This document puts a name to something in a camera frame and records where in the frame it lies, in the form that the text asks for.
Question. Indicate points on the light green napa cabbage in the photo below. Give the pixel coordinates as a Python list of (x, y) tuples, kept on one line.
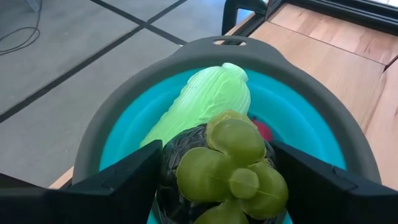
[(202, 99)]

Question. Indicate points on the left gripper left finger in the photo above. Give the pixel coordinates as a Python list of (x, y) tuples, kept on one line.
[(93, 202)]

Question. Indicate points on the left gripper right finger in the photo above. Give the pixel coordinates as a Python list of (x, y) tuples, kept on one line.
[(335, 202)]

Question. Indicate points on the olive green toy fruit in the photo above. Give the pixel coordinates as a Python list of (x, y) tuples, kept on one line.
[(217, 174)]

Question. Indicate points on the blue collapsible bowl grey rim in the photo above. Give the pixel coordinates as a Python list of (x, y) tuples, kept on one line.
[(311, 124)]

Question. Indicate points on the small bright red fruit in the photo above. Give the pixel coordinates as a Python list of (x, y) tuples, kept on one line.
[(263, 132)]

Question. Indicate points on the black metal table frame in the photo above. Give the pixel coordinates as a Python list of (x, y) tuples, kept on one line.
[(342, 12)]

